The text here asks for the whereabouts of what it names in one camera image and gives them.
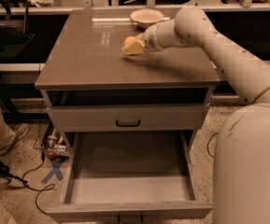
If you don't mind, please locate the black floor cable left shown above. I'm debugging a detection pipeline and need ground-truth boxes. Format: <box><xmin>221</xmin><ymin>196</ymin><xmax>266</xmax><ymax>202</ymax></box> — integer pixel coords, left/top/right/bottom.
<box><xmin>12</xmin><ymin>152</ymin><xmax>56</xmax><ymax>216</ymax></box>

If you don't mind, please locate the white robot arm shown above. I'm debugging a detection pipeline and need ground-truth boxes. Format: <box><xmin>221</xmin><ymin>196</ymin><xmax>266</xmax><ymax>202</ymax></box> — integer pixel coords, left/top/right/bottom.
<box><xmin>121</xmin><ymin>7</ymin><xmax>270</xmax><ymax>224</ymax></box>

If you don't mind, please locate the black floor cable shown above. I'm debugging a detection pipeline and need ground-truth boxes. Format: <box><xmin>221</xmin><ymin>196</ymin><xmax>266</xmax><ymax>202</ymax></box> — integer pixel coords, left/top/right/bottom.
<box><xmin>12</xmin><ymin>152</ymin><xmax>56</xmax><ymax>216</ymax></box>
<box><xmin>206</xmin><ymin>132</ymin><xmax>219</xmax><ymax>159</ymax></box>

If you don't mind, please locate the open grey lower drawer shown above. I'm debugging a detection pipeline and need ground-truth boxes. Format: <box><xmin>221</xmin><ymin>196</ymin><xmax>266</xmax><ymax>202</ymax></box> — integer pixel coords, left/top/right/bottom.
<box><xmin>47</xmin><ymin>131</ymin><xmax>212</xmax><ymax>224</ymax></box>

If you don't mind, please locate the white bowl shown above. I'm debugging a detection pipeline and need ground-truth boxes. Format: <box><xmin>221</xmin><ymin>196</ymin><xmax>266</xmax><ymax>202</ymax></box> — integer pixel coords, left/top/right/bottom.
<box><xmin>130</xmin><ymin>8</ymin><xmax>163</xmax><ymax>29</ymax></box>

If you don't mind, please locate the wire basket with items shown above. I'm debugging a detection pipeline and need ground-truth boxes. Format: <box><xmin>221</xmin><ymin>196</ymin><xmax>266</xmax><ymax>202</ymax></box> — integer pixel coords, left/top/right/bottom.
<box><xmin>34</xmin><ymin>122</ymin><xmax>70</xmax><ymax>160</ymax></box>

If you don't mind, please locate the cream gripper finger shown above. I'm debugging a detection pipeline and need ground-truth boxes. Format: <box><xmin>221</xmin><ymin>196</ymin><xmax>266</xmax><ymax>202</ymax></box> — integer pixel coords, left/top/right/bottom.
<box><xmin>121</xmin><ymin>39</ymin><xmax>144</xmax><ymax>55</ymax></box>

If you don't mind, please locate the orange fruit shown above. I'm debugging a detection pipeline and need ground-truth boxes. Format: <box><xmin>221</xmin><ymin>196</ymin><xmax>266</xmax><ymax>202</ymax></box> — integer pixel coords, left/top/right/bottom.
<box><xmin>124</xmin><ymin>36</ymin><xmax>135</xmax><ymax>46</ymax></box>

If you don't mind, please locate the black drawer handle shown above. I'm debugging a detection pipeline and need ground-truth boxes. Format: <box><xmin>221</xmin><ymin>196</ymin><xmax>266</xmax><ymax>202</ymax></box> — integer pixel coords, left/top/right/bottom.
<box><xmin>116</xmin><ymin>119</ymin><xmax>141</xmax><ymax>128</ymax></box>

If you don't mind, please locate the grey shoe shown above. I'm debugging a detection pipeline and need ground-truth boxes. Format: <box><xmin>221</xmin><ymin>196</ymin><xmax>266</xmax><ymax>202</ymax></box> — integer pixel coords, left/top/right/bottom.
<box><xmin>0</xmin><ymin>123</ymin><xmax>29</xmax><ymax>156</ymax></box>

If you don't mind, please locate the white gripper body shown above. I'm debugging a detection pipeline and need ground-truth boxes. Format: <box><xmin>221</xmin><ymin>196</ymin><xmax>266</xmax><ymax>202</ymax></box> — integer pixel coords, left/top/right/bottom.
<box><xmin>135</xmin><ymin>24</ymin><xmax>163</xmax><ymax>52</ymax></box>

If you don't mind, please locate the black chair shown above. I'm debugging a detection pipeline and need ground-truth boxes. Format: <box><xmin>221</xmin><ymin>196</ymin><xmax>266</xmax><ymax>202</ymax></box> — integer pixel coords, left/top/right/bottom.
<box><xmin>0</xmin><ymin>0</ymin><xmax>33</xmax><ymax>53</ymax></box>

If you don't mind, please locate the closed grey drawer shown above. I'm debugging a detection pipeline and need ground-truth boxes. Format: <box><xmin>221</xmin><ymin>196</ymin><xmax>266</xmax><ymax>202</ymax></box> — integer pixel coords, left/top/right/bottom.
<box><xmin>47</xmin><ymin>105</ymin><xmax>208</xmax><ymax>133</ymax></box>

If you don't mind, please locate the black floor cable right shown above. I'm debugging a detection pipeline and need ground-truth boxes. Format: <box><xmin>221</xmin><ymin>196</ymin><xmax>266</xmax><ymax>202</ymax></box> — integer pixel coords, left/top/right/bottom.
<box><xmin>206</xmin><ymin>132</ymin><xmax>219</xmax><ymax>159</ymax></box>

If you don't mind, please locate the black tripod foot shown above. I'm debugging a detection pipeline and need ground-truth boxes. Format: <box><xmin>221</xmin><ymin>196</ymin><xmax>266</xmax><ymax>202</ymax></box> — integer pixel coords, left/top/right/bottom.
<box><xmin>0</xmin><ymin>161</ymin><xmax>26</xmax><ymax>184</ymax></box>

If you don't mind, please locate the grey drawer cabinet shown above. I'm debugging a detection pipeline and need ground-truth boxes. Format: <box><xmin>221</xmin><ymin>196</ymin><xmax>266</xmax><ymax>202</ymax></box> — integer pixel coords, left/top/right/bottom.
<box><xmin>36</xmin><ymin>10</ymin><xmax>220</xmax><ymax>143</ymax></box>

